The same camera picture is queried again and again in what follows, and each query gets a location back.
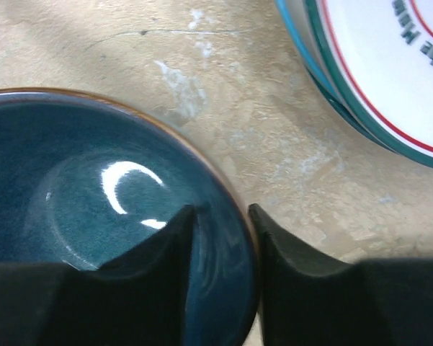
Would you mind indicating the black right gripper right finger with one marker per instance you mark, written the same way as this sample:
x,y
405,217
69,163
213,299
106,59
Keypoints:
x,y
310,298

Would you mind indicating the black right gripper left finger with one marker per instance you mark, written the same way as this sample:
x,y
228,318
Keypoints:
x,y
137,298

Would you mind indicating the dark blue ceramic bowl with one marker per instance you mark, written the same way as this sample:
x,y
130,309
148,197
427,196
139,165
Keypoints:
x,y
84,178

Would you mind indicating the white plate with red characters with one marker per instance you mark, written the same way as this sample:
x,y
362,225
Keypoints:
x,y
379,56

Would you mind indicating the teal rimmed plate underneath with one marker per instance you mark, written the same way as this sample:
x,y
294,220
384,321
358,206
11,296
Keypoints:
x,y
294,16

